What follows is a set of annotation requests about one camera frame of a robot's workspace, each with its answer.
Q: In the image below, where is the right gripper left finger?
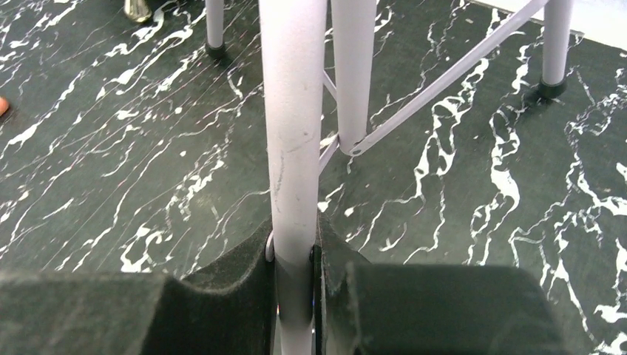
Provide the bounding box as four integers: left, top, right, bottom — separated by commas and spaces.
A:
1, 221, 276, 354

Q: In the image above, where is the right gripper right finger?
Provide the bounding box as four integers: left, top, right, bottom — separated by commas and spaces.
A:
313, 215, 568, 354

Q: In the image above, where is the silver tripod music stand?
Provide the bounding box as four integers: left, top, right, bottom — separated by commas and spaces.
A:
204, 0, 575, 355

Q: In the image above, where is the orange and grey marker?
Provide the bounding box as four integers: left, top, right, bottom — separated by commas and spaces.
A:
0, 97, 10, 116

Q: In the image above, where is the cream and orange drum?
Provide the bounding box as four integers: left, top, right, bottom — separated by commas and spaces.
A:
123, 0, 152, 24

